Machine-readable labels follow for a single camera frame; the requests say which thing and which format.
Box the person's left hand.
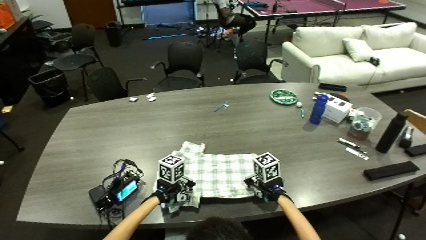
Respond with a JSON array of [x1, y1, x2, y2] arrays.
[[144, 178, 198, 210]]

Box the person's right hand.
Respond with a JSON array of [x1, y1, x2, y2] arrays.
[[243, 176, 292, 203]]

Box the white checked cloth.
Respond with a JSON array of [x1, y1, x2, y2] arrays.
[[154, 140, 264, 213]]

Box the white marker cube on right glove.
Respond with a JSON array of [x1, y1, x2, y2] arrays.
[[252, 151, 283, 184]]

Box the white marker cube on glove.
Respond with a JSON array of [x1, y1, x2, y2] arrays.
[[158, 153, 187, 184], [252, 151, 283, 184]]

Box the white marker cube on left glove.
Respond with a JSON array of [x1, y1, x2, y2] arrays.
[[158, 153, 187, 184]]

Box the black device with lit screen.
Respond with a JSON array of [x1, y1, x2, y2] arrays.
[[88, 176, 143, 210]]

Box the silver pen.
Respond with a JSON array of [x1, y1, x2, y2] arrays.
[[345, 146, 371, 161]]

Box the blue water bottle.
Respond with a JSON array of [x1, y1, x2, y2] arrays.
[[309, 94, 331, 126]]

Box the green patterned plate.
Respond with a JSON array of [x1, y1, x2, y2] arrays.
[[269, 88, 300, 106]]

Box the white cardboard box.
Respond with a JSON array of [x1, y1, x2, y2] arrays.
[[321, 97, 355, 124]]

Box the clear plastic container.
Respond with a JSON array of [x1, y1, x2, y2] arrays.
[[347, 106, 384, 141]]

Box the flat black remote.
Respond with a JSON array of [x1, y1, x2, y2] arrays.
[[317, 82, 349, 93]]

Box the black office chair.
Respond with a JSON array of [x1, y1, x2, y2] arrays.
[[86, 66, 148, 103], [150, 40, 207, 93], [231, 39, 291, 85], [52, 22, 106, 102]]

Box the black stapler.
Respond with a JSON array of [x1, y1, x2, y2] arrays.
[[397, 125, 416, 149]]

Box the short black case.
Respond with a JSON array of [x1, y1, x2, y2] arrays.
[[404, 143, 426, 158]]

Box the white sofa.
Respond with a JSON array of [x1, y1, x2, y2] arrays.
[[281, 21, 426, 94]]

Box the wooden chair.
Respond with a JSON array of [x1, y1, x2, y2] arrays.
[[404, 108, 426, 136]]

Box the black trash bin with liner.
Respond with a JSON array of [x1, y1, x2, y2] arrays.
[[27, 68, 74, 109]]

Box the white throw pillow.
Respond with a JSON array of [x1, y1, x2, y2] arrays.
[[341, 37, 376, 63]]

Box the tall black bin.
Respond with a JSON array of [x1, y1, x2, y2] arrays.
[[104, 20, 126, 48]]

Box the blue panel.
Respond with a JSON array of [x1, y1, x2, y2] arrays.
[[140, 1, 198, 27]]

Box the black cabinet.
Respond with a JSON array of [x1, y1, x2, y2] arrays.
[[0, 15, 48, 106]]

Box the purple table tennis table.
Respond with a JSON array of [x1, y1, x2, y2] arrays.
[[239, 0, 408, 45]]

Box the brown wooden door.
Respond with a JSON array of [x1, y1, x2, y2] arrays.
[[62, 0, 120, 30]]

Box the orange box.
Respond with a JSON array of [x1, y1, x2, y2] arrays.
[[0, 2, 18, 30]]

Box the black device cables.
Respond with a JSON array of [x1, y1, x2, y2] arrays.
[[102, 158, 146, 188]]

